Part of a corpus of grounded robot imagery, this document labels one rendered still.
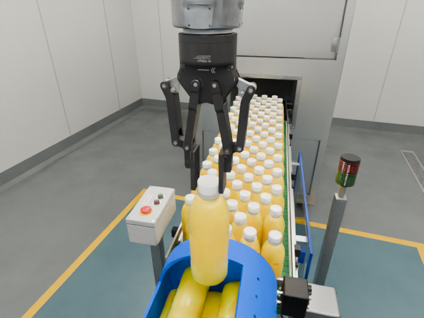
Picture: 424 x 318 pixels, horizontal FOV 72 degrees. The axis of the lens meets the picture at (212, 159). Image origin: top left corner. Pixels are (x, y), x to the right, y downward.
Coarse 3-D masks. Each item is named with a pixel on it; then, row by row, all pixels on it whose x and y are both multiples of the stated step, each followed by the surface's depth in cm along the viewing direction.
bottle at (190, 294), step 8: (184, 272) 70; (184, 280) 67; (192, 280) 67; (184, 288) 65; (192, 288) 65; (200, 288) 66; (208, 288) 68; (176, 296) 64; (184, 296) 63; (192, 296) 63; (200, 296) 64; (176, 304) 62; (184, 304) 61; (192, 304) 62; (200, 304) 63; (168, 312) 62; (176, 312) 60; (184, 312) 60; (192, 312) 60; (200, 312) 62
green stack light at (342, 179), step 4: (340, 172) 98; (336, 176) 100; (340, 176) 98; (344, 176) 97; (348, 176) 96; (352, 176) 96; (356, 176) 98; (336, 180) 100; (340, 180) 99; (344, 180) 98; (348, 180) 97; (352, 180) 97; (340, 184) 99; (344, 184) 98; (348, 184) 98; (352, 184) 98
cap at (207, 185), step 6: (198, 180) 47; (204, 180) 47; (210, 180) 47; (216, 180) 47; (198, 186) 47; (204, 186) 46; (210, 186) 46; (216, 186) 46; (204, 192) 46; (210, 192) 46; (216, 192) 47
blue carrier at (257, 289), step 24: (168, 264) 67; (240, 264) 62; (264, 264) 66; (168, 288) 75; (216, 288) 75; (240, 288) 56; (264, 288) 61; (144, 312) 63; (240, 312) 52; (264, 312) 56
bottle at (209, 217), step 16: (192, 208) 48; (208, 208) 47; (224, 208) 48; (192, 224) 48; (208, 224) 47; (224, 224) 48; (192, 240) 50; (208, 240) 48; (224, 240) 50; (192, 256) 52; (208, 256) 50; (224, 256) 52; (192, 272) 55; (208, 272) 52; (224, 272) 54
